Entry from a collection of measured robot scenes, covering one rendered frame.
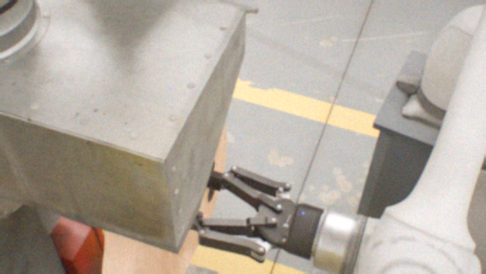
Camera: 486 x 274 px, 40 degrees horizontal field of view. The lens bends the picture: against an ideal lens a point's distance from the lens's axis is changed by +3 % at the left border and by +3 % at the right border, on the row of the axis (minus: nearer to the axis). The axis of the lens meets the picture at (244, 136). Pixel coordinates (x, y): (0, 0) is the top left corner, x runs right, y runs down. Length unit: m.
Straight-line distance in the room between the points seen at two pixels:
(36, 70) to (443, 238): 0.45
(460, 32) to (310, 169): 1.03
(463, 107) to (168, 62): 0.41
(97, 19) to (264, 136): 1.87
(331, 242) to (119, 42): 0.46
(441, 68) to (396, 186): 0.40
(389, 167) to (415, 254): 1.01
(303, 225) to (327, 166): 1.45
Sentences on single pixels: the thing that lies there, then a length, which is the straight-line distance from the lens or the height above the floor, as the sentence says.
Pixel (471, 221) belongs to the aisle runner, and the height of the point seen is 0.00.
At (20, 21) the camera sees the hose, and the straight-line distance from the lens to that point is 0.55.
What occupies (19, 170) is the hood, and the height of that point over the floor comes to 1.45.
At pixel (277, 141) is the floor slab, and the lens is 2.39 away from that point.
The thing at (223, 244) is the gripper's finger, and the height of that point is 1.10.
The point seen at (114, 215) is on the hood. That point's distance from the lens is 0.57.
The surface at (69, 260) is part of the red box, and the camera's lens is 1.49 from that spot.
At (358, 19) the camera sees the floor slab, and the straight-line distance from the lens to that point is 2.88.
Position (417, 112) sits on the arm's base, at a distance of 1.60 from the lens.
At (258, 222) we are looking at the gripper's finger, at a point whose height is 1.11.
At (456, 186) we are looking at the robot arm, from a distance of 0.76.
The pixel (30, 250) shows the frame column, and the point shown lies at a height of 0.76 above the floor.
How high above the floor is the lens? 1.90
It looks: 52 degrees down
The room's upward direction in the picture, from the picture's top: 1 degrees clockwise
